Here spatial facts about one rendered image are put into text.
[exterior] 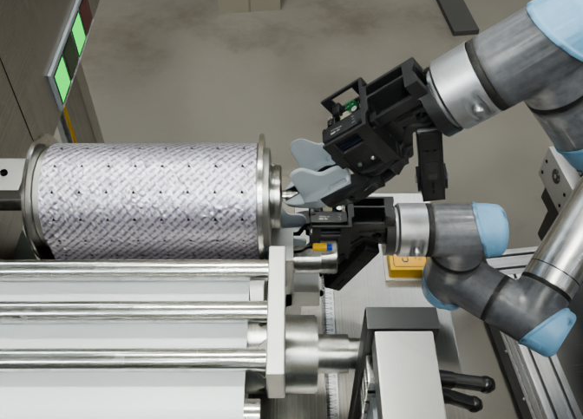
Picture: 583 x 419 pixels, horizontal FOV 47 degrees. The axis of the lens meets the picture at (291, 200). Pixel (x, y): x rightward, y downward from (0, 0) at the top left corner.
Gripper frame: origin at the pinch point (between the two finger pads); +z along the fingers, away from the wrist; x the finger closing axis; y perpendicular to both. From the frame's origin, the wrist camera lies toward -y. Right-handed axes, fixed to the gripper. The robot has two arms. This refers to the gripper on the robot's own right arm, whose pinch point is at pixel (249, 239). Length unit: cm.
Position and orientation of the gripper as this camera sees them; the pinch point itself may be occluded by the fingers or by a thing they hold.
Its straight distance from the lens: 94.8
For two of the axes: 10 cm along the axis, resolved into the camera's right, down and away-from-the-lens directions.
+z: -10.0, 0.0, 0.0
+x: 0.0, 7.5, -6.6
